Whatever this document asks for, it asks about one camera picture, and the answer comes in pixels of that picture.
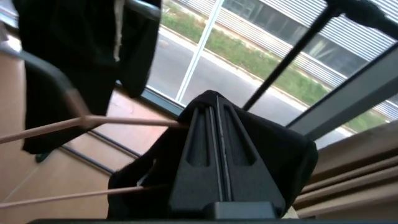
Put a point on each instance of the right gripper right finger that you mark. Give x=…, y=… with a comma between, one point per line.
x=248, y=180

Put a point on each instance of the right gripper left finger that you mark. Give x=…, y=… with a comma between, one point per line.
x=192, y=180

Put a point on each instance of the black garment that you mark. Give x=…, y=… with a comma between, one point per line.
x=280, y=149

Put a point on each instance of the pink clothes hanger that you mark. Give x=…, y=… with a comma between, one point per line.
x=124, y=120

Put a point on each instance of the beige curtain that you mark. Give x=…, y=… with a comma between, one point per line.
x=357, y=174

